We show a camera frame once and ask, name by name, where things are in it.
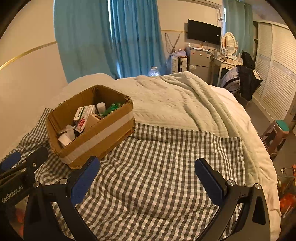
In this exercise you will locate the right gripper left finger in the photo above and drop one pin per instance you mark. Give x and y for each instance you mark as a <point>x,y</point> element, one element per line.
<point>40,219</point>

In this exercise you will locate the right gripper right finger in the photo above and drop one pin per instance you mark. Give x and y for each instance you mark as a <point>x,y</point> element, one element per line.
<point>253,220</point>

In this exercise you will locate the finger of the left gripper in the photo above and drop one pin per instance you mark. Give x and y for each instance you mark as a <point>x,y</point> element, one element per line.
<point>10,161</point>
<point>34,160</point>

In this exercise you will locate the clear plastic bottle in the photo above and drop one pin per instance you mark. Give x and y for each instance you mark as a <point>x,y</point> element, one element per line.
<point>70,132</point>

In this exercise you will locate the red white small box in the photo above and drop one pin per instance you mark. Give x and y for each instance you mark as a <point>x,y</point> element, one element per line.
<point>81,124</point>

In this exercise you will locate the white green medicine box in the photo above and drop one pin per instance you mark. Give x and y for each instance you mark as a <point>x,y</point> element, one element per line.
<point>82,111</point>

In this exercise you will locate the small brown cardboard box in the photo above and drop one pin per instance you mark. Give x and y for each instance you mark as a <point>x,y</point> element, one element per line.
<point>93,119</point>

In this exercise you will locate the white tape roll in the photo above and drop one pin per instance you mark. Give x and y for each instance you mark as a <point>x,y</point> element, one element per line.
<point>101,108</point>

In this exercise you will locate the green snack packet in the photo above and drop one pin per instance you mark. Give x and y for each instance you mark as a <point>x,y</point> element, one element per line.
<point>112,108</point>

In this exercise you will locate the wooden stool green cushion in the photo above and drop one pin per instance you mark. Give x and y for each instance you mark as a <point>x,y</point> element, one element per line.
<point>274,137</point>

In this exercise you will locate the grey white checkered cloth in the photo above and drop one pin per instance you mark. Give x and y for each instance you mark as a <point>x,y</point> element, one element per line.
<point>147,189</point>

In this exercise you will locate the dark clothes on chair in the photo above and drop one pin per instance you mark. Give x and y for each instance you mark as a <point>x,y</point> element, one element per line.
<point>242,80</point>

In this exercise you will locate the pale green knitted blanket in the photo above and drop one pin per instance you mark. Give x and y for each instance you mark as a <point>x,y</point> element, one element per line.
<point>185,101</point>

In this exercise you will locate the clear water jug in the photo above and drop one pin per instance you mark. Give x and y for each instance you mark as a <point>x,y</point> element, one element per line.
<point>153,72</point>

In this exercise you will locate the teal window curtain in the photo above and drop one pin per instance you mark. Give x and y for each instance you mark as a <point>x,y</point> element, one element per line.
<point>118,38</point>

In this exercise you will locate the white dressing table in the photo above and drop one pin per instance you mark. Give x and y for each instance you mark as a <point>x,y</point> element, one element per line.
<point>217,66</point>

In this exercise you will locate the grey cabinet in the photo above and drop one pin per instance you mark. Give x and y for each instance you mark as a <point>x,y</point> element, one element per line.
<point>199,63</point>

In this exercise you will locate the white suitcase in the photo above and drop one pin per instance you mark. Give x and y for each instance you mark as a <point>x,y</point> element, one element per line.
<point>178,64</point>

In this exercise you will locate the white louvered wardrobe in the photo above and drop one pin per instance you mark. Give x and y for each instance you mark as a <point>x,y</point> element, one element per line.
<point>275,63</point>

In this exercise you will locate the oval white mirror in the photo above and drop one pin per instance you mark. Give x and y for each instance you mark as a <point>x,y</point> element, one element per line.
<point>229,43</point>

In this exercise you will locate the teal side curtain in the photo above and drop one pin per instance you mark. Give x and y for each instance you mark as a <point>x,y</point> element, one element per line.
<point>239,21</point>

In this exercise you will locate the black wall television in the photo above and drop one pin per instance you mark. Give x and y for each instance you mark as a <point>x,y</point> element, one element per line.
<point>203,32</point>

